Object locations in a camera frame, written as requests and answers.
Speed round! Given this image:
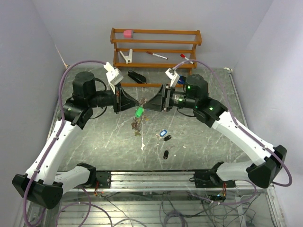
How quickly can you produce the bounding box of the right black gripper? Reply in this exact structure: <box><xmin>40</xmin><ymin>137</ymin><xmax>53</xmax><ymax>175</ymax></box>
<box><xmin>143</xmin><ymin>84</ymin><xmax>198</xmax><ymax>112</ymax></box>

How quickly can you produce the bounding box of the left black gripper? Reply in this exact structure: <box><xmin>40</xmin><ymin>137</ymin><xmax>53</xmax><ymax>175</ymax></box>
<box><xmin>88</xmin><ymin>82</ymin><xmax>140</xmax><ymax>114</ymax></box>

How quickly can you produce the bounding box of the green key tag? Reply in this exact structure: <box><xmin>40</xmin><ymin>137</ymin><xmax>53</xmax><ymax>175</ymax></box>
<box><xmin>135</xmin><ymin>106</ymin><xmax>144</xmax><ymax>118</ymax></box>

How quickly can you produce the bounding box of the keyring chain with keys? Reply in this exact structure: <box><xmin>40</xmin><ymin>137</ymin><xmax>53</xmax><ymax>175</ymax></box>
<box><xmin>130</xmin><ymin>97</ymin><xmax>150</xmax><ymax>137</ymax></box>

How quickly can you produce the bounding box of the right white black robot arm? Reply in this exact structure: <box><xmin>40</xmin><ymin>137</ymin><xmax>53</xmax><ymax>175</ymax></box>
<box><xmin>143</xmin><ymin>74</ymin><xmax>287</xmax><ymax>189</ymax></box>

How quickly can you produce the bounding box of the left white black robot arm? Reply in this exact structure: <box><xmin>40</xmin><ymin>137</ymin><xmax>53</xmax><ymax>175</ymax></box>
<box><xmin>12</xmin><ymin>69</ymin><xmax>139</xmax><ymax>209</ymax></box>

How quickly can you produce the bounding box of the black stapler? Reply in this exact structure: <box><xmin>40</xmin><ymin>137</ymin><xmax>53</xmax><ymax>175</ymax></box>
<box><xmin>127</xmin><ymin>70</ymin><xmax>147</xmax><ymax>84</ymax></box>

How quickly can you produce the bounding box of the blue stapler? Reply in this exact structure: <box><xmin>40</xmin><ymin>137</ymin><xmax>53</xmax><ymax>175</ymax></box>
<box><xmin>177</xmin><ymin>76</ymin><xmax>186</xmax><ymax>85</ymax></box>

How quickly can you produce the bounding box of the blue key tag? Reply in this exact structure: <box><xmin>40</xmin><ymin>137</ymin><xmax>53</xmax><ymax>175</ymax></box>
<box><xmin>160</xmin><ymin>130</ymin><xmax>167</xmax><ymax>137</ymax></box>

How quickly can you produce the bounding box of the black key tag upper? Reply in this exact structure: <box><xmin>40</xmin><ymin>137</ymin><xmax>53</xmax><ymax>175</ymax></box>
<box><xmin>163</xmin><ymin>135</ymin><xmax>172</xmax><ymax>141</ymax></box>

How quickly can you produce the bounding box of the black key tag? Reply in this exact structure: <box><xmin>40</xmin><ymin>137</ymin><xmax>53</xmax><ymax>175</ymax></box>
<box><xmin>163</xmin><ymin>150</ymin><xmax>169</xmax><ymax>159</ymax></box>
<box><xmin>163</xmin><ymin>135</ymin><xmax>172</xmax><ymax>141</ymax></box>

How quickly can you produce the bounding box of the white clamp tool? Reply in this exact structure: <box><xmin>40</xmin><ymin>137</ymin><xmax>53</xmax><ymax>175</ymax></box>
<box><xmin>119</xmin><ymin>49</ymin><xmax>133</xmax><ymax>64</ymax></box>

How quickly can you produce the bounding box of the red white marker pen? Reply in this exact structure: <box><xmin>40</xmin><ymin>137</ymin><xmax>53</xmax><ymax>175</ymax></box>
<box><xmin>146</xmin><ymin>51</ymin><xmax>168</xmax><ymax>60</ymax></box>

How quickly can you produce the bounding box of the silver key on lower tag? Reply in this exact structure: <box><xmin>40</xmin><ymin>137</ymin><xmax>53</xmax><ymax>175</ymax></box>
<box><xmin>166</xmin><ymin>145</ymin><xmax>175</xmax><ymax>151</ymax></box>

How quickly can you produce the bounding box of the wooden three-tier rack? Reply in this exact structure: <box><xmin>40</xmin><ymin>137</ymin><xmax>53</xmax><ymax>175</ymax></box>
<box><xmin>110</xmin><ymin>27</ymin><xmax>202</xmax><ymax>88</ymax></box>

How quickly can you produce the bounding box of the red capped white marker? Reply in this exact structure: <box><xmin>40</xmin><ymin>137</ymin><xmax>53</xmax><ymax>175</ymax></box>
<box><xmin>180</xmin><ymin>53</ymin><xmax>194</xmax><ymax>64</ymax></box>

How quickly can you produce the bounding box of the black key tag lower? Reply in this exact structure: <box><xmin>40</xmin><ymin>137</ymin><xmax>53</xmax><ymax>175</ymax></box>
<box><xmin>163</xmin><ymin>150</ymin><xmax>169</xmax><ymax>159</ymax></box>

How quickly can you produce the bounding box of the pink eraser block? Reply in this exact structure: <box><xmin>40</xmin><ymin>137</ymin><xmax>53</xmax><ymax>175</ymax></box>
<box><xmin>123</xmin><ymin>30</ymin><xmax>134</xmax><ymax>38</ymax></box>

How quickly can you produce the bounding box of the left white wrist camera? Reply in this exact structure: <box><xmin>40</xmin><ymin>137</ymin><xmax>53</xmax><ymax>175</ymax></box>
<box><xmin>103</xmin><ymin>62</ymin><xmax>123</xmax><ymax>94</ymax></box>

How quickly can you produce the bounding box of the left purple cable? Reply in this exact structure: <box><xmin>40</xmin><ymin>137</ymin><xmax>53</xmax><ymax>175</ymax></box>
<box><xmin>22</xmin><ymin>60</ymin><xmax>107</xmax><ymax>227</ymax></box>

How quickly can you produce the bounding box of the purple cable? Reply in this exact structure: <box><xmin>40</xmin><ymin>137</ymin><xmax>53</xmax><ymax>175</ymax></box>
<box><xmin>22</xmin><ymin>60</ymin><xmax>107</xmax><ymax>227</ymax></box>
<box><xmin>174</xmin><ymin>60</ymin><xmax>293</xmax><ymax>205</ymax></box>

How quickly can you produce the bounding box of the aluminium rail frame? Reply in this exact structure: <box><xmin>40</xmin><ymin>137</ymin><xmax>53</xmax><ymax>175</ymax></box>
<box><xmin>56</xmin><ymin>171</ymin><xmax>274</xmax><ymax>192</ymax></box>

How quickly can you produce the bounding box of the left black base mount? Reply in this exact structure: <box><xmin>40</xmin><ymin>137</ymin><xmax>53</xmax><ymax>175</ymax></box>
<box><xmin>92</xmin><ymin>171</ymin><xmax>112</xmax><ymax>189</ymax></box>

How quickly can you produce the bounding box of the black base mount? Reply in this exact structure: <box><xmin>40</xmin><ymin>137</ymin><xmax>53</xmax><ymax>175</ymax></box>
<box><xmin>189</xmin><ymin>169</ymin><xmax>236</xmax><ymax>188</ymax></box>
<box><xmin>92</xmin><ymin>171</ymin><xmax>112</xmax><ymax>189</ymax></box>

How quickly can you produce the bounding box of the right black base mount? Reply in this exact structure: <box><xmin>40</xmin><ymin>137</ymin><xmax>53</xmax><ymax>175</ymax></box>
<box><xmin>189</xmin><ymin>169</ymin><xmax>236</xmax><ymax>188</ymax></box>

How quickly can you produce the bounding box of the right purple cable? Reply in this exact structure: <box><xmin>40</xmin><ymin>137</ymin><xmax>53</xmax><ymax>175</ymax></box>
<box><xmin>174</xmin><ymin>60</ymin><xmax>293</xmax><ymax>205</ymax></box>

